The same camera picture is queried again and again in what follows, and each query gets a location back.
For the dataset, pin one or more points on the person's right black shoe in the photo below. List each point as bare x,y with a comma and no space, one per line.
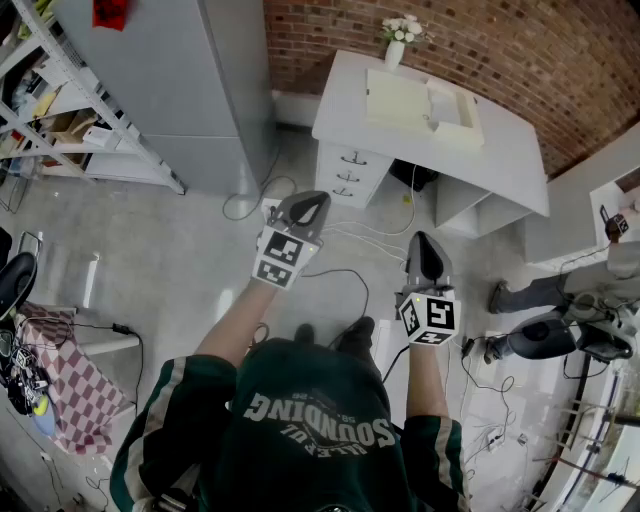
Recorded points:
357,332

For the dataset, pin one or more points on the grey metal cabinet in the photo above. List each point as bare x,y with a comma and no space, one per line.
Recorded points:
165,90

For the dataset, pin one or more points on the person's dark green shirt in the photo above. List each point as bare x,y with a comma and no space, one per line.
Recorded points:
310,450

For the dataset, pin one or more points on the person's right forearm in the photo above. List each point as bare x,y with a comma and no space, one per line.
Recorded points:
425,380

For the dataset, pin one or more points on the white flower bunch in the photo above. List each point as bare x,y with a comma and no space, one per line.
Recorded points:
402,27

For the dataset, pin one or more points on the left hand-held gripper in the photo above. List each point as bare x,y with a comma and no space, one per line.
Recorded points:
280,247

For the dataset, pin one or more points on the red checkered cloth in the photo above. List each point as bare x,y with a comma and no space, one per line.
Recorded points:
80,380

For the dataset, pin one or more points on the black power adapter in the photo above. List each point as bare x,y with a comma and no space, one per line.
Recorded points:
121,329
468,346

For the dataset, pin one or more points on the cream yellow mat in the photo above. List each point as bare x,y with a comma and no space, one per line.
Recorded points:
395,100

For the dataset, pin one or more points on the person's left forearm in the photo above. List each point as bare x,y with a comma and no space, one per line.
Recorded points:
235,325

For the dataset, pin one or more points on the white metal shelf rack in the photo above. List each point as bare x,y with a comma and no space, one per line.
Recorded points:
165,175

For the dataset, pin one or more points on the blue and yellow object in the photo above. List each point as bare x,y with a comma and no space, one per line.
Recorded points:
44,415

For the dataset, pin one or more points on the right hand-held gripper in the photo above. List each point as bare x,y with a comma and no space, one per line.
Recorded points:
432,317

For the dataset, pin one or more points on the person's black shoe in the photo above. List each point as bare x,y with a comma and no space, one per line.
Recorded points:
357,332
304,332

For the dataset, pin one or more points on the black office chair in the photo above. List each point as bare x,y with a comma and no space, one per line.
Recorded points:
545,335

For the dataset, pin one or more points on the person's left black shoe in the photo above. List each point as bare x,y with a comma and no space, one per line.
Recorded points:
304,332

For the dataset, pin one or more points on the pile of electronic devices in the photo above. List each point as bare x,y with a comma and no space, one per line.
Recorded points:
22,380

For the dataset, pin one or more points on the white cloth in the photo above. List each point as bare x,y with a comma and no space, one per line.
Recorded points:
445,107

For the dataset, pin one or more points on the white vase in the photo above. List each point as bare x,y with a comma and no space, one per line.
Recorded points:
393,55

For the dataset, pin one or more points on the black round chair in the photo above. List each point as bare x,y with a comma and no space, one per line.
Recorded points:
17,280

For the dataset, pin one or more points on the white desk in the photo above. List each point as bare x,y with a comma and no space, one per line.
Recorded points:
500,165

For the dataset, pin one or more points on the brown cardboard box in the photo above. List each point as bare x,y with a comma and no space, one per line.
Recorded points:
70,125

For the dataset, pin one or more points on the white drawer unit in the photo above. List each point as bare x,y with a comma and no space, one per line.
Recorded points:
345,167

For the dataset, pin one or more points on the small white box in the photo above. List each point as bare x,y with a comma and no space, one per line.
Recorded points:
97,136

